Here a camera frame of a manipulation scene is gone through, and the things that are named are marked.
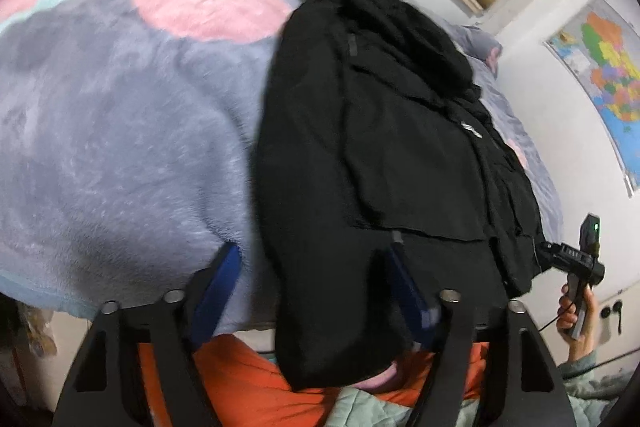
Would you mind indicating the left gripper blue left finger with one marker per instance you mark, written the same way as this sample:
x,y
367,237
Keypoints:
x,y
104,386

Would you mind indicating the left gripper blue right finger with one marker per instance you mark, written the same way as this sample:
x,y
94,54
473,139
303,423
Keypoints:
x,y
521,385

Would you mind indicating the black hooded jacket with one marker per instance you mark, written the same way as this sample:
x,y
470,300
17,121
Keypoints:
x,y
373,125

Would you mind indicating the person's right hand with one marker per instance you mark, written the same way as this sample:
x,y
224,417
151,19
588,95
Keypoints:
x,y
587,341

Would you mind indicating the light green quilted sleeve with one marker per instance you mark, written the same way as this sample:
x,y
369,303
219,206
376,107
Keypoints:
x,y
591,398

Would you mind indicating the orange garment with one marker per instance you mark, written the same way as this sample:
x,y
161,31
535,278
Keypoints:
x,y
248,390

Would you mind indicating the grey blanket with pink flowers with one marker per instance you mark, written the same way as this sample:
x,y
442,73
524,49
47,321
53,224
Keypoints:
x,y
125,153

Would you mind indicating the colourful wall map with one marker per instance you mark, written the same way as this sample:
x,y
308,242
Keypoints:
x,y
600,49

